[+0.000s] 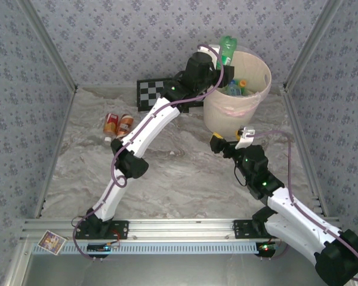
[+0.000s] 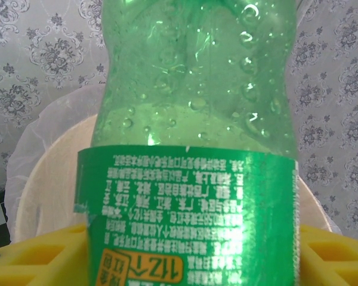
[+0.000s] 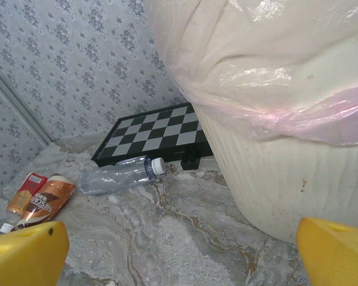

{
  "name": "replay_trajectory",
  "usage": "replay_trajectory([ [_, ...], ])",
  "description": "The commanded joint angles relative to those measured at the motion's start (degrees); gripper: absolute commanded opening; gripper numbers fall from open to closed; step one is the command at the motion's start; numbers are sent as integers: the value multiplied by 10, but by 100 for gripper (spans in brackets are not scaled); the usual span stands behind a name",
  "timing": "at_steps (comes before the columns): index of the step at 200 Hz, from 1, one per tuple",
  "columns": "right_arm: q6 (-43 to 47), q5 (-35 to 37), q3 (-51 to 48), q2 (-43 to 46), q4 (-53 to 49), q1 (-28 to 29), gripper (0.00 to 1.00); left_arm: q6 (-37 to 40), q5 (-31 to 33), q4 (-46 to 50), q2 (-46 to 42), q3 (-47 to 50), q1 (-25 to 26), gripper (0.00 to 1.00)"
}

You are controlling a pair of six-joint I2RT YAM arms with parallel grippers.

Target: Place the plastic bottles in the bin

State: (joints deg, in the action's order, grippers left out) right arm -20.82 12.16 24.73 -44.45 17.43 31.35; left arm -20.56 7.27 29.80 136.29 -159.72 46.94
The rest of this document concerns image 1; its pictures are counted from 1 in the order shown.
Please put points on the orange juice bottle red label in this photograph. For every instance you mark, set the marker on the orange juice bottle red label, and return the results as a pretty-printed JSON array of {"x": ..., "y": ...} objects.
[{"x": 110, "y": 123}]

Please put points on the small black controller board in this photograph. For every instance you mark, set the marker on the small black controller board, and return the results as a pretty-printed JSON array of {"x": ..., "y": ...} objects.
[
  {"x": 103, "y": 247},
  {"x": 268, "y": 247}
]

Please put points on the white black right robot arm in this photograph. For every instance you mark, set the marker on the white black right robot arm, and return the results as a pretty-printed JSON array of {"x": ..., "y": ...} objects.
[{"x": 301, "y": 220}]

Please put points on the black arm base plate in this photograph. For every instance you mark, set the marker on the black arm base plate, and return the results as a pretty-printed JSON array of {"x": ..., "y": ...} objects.
[
  {"x": 241, "y": 229},
  {"x": 120, "y": 229}
]

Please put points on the translucent pink bin liner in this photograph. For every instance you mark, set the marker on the translucent pink bin liner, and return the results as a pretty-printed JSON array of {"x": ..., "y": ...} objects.
[{"x": 235, "y": 111}]

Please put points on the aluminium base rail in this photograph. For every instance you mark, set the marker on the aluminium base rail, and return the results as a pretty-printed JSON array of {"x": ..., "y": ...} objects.
[{"x": 179, "y": 228}]

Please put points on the colourful playing card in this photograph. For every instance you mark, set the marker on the colourful playing card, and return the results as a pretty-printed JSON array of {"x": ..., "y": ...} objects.
[{"x": 51, "y": 242}]

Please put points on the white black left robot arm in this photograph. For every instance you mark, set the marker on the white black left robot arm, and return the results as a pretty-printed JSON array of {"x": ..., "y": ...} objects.
[{"x": 149, "y": 128}]

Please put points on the brown orange juice bottle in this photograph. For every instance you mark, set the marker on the brown orange juice bottle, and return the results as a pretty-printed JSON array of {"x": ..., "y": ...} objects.
[{"x": 125, "y": 125}]

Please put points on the black grey chessboard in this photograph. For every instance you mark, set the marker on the black grey chessboard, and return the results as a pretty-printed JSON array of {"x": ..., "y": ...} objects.
[{"x": 149, "y": 95}]

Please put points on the aluminium frame post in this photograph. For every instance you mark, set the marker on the aluminium frame post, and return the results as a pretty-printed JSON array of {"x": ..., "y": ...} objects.
[
  {"x": 50, "y": 47},
  {"x": 313, "y": 44}
]

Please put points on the grey metal shelf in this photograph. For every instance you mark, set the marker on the grey metal shelf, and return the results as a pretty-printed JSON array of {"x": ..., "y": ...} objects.
[{"x": 179, "y": 271}]

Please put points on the cream plastic bin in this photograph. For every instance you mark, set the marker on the cream plastic bin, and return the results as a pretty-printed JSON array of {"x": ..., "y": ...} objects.
[{"x": 220, "y": 125}]

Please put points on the aluminium table side bar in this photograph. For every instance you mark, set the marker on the aluminium table side bar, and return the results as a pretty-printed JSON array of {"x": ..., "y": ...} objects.
[
  {"x": 299, "y": 140},
  {"x": 60, "y": 140}
]

